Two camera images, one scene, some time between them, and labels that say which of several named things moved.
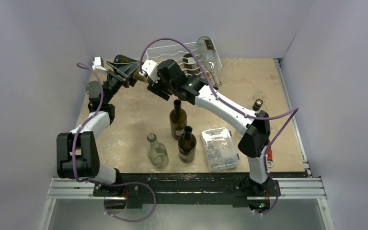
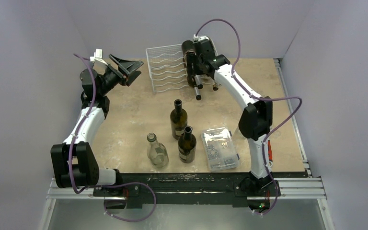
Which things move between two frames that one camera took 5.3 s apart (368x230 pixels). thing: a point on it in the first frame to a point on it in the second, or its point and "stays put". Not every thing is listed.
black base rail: (237, 189) stays put
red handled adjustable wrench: (270, 157) stays put
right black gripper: (158, 89) to (193, 67)
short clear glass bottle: (156, 152) stays put
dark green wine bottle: (178, 120) stays put
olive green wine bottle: (139, 77) to (187, 46)
